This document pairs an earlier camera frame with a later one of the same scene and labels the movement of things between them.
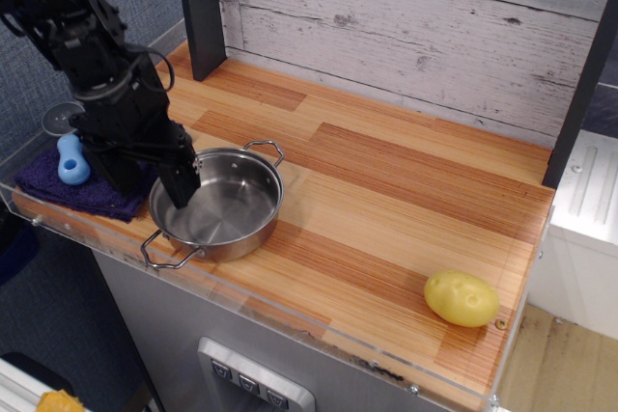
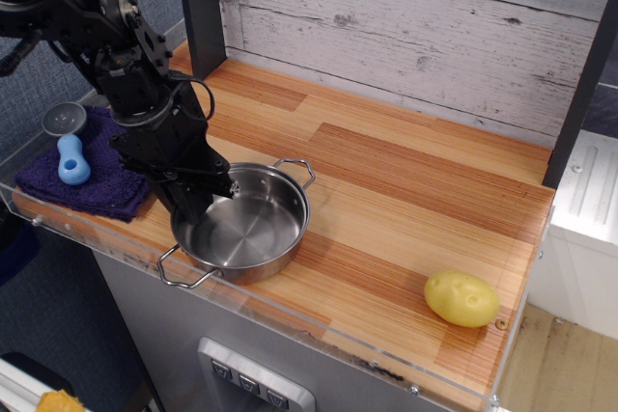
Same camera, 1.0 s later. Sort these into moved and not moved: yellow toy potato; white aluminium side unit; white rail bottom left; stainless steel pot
Moved: stainless steel pot
Not moved: white aluminium side unit; white rail bottom left; yellow toy potato
